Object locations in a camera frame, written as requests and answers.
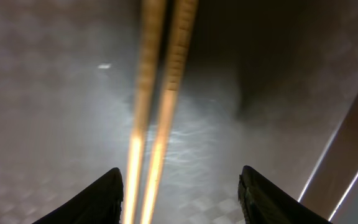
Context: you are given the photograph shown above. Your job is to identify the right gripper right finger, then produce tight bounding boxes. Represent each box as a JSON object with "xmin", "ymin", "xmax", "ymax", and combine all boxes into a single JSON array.
[{"xmin": 237, "ymin": 166, "xmax": 331, "ymax": 224}]

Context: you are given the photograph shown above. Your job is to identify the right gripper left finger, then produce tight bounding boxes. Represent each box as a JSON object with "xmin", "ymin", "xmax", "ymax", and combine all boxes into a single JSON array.
[{"xmin": 36, "ymin": 167, "xmax": 124, "ymax": 224}]

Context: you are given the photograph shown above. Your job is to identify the wooden chopstick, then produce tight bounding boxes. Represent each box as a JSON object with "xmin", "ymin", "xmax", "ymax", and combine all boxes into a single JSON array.
[
  {"xmin": 122, "ymin": 0, "xmax": 167, "ymax": 224},
  {"xmin": 140, "ymin": 0, "xmax": 199, "ymax": 224}
]

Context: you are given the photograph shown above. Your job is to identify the dark brown serving tray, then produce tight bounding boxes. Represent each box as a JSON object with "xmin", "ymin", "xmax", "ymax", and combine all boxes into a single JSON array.
[{"xmin": 0, "ymin": 1, "xmax": 358, "ymax": 223}]

